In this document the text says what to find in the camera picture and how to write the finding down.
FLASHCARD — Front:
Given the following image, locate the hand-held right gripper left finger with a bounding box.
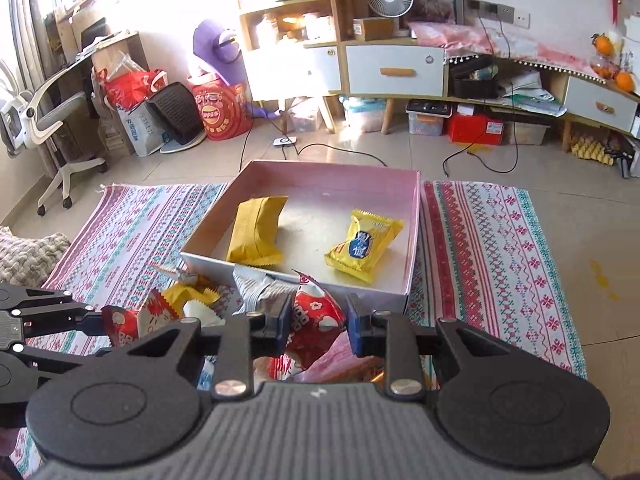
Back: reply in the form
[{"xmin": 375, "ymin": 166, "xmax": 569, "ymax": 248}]
[{"xmin": 107, "ymin": 294, "xmax": 294, "ymax": 403}]

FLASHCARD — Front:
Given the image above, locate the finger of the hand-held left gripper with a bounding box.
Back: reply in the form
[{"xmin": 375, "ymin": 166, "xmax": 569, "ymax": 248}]
[
  {"xmin": 0, "ymin": 347, "xmax": 113, "ymax": 402},
  {"xmin": 0, "ymin": 284, "xmax": 110, "ymax": 339}
]

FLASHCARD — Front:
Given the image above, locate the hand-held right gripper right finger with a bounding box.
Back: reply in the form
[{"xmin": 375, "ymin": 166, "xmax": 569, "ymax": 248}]
[{"xmin": 345, "ymin": 294, "xmax": 531, "ymax": 403}]

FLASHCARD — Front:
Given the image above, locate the red white flower snack packet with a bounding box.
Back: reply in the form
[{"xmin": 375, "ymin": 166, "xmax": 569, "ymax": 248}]
[{"xmin": 286, "ymin": 270, "xmax": 349, "ymax": 367}]

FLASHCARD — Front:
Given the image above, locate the pink snack packet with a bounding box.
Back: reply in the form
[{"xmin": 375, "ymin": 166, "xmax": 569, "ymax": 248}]
[{"xmin": 299, "ymin": 334, "xmax": 387, "ymax": 386}]

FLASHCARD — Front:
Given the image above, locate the grey striped snack packet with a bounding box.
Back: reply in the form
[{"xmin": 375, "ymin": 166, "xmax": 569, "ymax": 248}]
[{"xmin": 232, "ymin": 265, "xmax": 302, "ymax": 317}]

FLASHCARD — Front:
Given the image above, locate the pink cardboard box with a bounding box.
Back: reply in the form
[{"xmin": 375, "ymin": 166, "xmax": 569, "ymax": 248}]
[{"xmin": 180, "ymin": 160, "xmax": 424, "ymax": 314}]

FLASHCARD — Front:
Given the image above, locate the grey knitted blanket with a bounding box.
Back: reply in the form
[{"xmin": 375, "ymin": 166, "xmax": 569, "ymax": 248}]
[{"xmin": 0, "ymin": 226, "xmax": 72, "ymax": 287}]

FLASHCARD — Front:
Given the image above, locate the yellow blue-label snack packet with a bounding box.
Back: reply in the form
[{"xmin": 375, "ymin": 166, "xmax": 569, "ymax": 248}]
[{"xmin": 324, "ymin": 209, "xmax": 405, "ymax": 284}]

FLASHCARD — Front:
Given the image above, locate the small white snack packet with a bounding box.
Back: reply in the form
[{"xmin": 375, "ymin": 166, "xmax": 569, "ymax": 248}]
[{"xmin": 182, "ymin": 300, "xmax": 226, "ymax": 327}]

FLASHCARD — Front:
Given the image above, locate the plain mustard yellow snack packet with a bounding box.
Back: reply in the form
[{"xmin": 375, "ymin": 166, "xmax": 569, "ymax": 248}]
[{"xmin": 227, "ymin": 195, "xmax": 290, "ymax": 266}]

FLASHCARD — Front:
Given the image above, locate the small yellow snack wrapper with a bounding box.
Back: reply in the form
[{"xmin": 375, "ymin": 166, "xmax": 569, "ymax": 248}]
[{"xmin": 161, "ymin": 282, "xmax": 224, "ymax": 319}]

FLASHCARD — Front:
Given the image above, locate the patterned woven floor mat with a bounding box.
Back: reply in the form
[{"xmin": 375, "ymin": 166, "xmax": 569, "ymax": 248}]
[{"xmin": 10, "ymin": 179, "xmax": 589, "ymax": 480}]

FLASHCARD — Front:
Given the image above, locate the white paper bag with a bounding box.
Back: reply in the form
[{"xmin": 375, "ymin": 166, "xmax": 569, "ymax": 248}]
[{"xmin": 117, "ymin": 100, "xmax": 167, "ymax": 157}]

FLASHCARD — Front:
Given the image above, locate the white grey office chair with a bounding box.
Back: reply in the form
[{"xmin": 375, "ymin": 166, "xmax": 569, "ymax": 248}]
[{"xmin": 0, "ymin": 59, "xmax": 109, "ymax": 217}]

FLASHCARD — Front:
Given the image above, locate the clear blue-lid storage box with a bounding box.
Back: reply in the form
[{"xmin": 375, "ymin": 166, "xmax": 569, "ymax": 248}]
[{"xmin": 344, "ymin": 97, "xmax": 389, "ymax": 134}]

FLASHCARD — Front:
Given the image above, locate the clear black-lid storage box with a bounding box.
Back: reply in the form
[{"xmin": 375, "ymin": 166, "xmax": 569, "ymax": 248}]
[{"xmin": 405, "ymin": 99, "xmax": 449, "ymax": 137}]

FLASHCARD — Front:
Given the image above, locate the red round-print bag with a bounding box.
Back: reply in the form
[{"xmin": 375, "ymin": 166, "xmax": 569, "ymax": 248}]
[{"xmin": 187, "ymin": 75, "xmax": 254, "ymax": 141}]

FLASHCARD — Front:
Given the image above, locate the red box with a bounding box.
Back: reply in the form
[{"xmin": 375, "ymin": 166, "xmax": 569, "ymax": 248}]
[{"xmin": 446, "ymin": 112, "xmax": 504, "ymax": 146}]

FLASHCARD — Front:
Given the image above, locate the red plastic bag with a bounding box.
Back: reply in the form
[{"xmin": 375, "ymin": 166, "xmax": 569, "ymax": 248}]
[{"xmin": 96, "ymin": 66, "xmax": 169, "ymax": 112}]

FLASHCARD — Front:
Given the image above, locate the shallow clear storage box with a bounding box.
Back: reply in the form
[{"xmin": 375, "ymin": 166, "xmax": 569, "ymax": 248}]
[{"xmin": 502, "ymin": 120, "xmax": 549, "ymax": 146}]

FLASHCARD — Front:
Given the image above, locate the wooden shelf cabinet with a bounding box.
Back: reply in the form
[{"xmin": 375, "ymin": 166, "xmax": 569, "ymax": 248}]
[{"xmin": 232, "ymin": 0, "xmax": 449, "ymax": 134}]

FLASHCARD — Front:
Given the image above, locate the black storage box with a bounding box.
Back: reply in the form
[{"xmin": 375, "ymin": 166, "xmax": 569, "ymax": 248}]
[{"xmin": 451, "ymin": 56, "xmax": 501, "ymax": 100}]

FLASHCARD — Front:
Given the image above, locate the dark wooden desk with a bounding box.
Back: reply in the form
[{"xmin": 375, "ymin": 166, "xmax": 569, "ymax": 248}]
[{"xmin": 45, "ymin": 16, "xmax": 147, "ymax": 111}]

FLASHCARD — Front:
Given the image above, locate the purple sun hat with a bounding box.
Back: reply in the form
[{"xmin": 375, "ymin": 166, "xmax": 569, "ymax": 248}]
[{"xmin": 192, "ymin": 18, "xmax": 247, "ymax": 87}]

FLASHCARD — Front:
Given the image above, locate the yellow egg tray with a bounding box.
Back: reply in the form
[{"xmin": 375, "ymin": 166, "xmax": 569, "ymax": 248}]
[{"xmin": 569, "ymin": 132, "xmax": 616, "ymax": 166}]

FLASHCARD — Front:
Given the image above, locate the pile of loose papers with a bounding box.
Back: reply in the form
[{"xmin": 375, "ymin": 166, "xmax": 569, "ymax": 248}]
[{"xmin": 500, "ymin": 69, "xmax": 569, "ymax": 112}]

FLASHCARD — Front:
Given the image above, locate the small cardboard box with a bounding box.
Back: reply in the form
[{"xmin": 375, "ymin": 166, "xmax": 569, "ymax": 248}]
[{"xmin": 352, "ymin": 17, "xmax": 396, "ymax": 41}]

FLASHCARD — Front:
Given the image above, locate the pink tasselled cloth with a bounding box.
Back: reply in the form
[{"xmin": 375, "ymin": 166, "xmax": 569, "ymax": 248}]
[{"xmin": 409, "ymin": 21, "xmax": 607, "ymax": 82}]

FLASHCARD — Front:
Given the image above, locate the low wooden drawer cabinet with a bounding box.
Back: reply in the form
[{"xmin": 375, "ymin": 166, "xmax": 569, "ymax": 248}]
[{"xmin": 444, "ymin": 49, "xmax": 640, "ymax": 154}]

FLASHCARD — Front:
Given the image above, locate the black cable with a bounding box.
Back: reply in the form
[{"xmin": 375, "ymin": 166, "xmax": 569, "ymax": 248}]
[
  {"xmin": 295, "ymin": 142, "xmax": 389, "ymax": 167},
  {"xmin": 442, "ymin": 10, "xmax": 521, "ymax": 179},
  {"xmin": 238, "ymin": 104, "xmax": 282, "ymax": 174}
]

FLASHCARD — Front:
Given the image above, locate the wall socket strip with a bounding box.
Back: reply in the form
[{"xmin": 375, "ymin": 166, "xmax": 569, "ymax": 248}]
[{"xmin": 464, "ymin": 0, "xmax": 532, "ymax": 29}]

